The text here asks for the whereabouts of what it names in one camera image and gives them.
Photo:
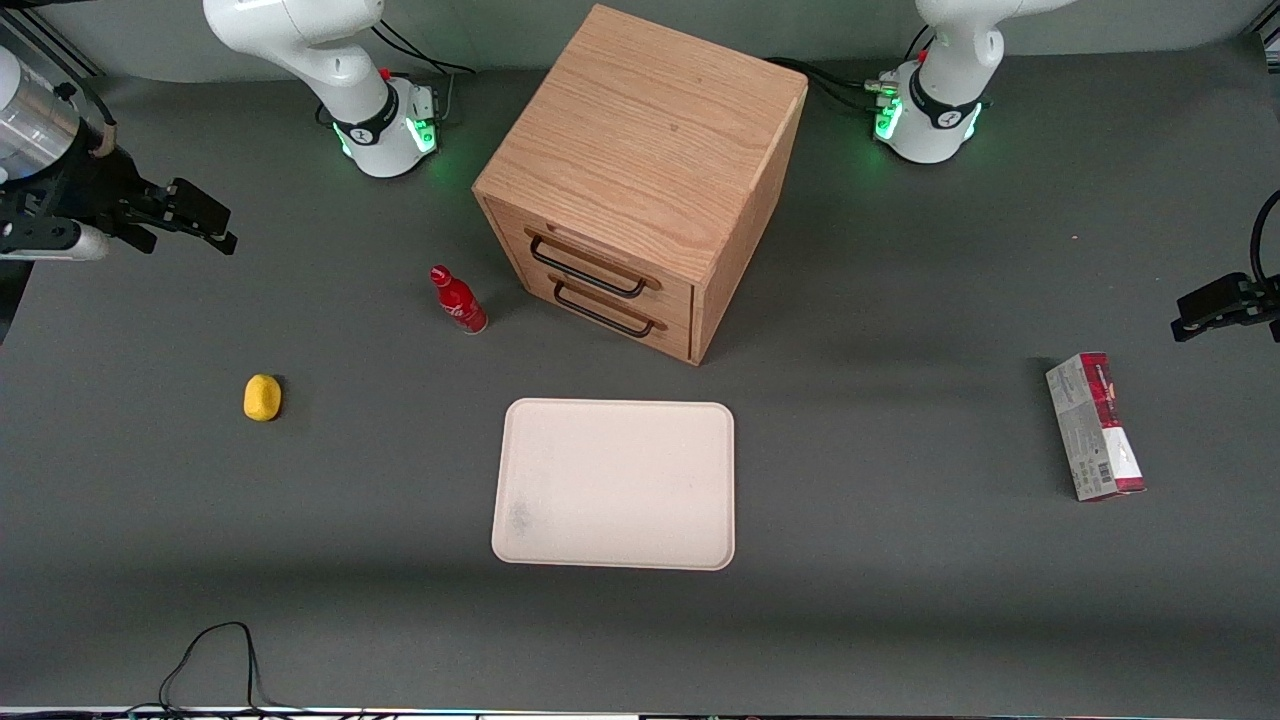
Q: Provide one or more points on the red coke bottle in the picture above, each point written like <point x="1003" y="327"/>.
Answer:
<point x="460" y="300"/>

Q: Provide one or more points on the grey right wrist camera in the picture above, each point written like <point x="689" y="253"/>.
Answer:
<point x="50" y="241"/>

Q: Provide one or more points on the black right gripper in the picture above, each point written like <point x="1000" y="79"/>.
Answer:
<point x="92" y="188"/>

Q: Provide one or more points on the yellow lemon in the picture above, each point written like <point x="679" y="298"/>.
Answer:
<point x="262" y="397"/>

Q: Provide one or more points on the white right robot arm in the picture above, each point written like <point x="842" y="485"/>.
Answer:
<point x="300" y="40"/>

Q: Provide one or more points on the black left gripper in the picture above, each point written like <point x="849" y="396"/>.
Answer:
<point x="1222" y="302"/>

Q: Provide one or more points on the aluminium frame rail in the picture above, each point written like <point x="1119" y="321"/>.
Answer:
<point x="50" y="45"/>

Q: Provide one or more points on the beige rectangular tray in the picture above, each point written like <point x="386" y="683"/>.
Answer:
<point x="615" y="485"/>

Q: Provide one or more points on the oak drawer front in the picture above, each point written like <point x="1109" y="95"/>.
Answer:
<point x="660" y="338"/>
<point x="600" y="250"/>

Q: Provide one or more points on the grey and red carton box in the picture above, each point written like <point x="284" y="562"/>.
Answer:
<point x="1095" y="425"/>

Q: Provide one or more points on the oak wooden drawer cabinet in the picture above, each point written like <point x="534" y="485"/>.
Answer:
<point x="650" y="130"/>

